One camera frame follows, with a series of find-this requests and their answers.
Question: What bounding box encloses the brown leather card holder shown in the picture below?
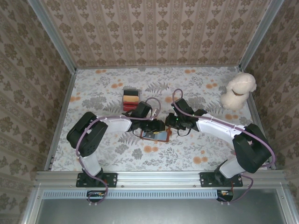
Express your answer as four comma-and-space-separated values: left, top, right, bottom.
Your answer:
139, 126, 173, 143

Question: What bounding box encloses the small card storage box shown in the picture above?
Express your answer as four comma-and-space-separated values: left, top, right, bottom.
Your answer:
122, 89, 141, 112

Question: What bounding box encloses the floral patterned table cover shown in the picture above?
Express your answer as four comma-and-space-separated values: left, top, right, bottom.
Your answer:
50, 66, 269, 172

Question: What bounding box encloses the white plush dog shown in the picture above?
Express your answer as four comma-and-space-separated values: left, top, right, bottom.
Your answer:
220, 71, 257, 111

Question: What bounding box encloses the small black electronics module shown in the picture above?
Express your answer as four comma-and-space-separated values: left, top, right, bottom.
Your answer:
86, 190, 106, 199
216, 189, 235, 202

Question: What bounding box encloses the grey metal sheet panel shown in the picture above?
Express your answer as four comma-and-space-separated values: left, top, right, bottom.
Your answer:
35, 198, 288, 224

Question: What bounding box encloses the long aluminium mounting rail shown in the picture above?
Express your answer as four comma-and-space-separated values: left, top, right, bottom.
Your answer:
35, 170, 287, 188

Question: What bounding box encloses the aluminium table edge rail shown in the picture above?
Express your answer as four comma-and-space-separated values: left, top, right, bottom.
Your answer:
76, 64, 241, 70
43, 70, 77, 171
238, 67, 277, 170

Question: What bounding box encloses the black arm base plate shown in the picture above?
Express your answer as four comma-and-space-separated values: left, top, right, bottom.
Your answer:
199, 172, 243, 188
76, 172, 118, 188

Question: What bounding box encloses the grey slotted cable duct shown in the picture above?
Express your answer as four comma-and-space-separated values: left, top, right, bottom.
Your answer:
43, 189, 217, 199

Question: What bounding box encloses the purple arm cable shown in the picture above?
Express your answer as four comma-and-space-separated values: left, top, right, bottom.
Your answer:
76, 97, 162, 206
171, 88, 276, 206

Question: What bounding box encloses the aluminium frame post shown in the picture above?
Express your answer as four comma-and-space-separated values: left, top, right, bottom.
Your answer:
239, 0, 285, 71
27, 0, 77, 72

